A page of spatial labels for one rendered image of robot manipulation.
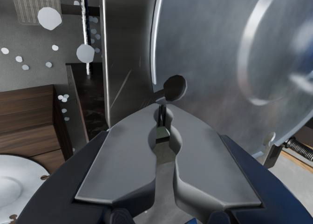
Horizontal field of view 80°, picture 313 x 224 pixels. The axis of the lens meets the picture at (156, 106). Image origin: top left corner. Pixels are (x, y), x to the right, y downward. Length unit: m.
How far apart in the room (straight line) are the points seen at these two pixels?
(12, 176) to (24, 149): 0.10
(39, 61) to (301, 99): 0.87
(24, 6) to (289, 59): 0.69
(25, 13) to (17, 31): 0.19
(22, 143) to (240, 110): 0.60
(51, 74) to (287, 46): 0.86
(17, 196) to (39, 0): 0.61
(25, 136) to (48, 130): 0.06
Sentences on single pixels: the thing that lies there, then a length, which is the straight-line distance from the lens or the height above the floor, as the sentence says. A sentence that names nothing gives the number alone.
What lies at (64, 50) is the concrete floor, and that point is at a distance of 0.91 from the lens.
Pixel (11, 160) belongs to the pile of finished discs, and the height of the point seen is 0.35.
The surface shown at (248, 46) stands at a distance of 0.18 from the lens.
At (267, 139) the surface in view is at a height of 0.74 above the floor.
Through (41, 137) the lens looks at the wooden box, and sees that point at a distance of 0.66.
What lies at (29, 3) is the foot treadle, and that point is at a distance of 0.74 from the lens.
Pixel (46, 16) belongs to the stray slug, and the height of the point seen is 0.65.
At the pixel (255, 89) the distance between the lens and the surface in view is 0.20.
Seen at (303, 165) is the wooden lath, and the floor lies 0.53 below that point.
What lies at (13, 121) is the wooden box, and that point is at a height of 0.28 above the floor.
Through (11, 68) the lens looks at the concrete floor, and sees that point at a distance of 0.95.
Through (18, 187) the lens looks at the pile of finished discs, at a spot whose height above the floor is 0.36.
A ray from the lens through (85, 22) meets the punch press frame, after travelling 0.72.
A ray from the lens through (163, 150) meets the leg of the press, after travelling 0.39.
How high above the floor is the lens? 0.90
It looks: 52 degrees down
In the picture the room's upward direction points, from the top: 136 degrees clockwise
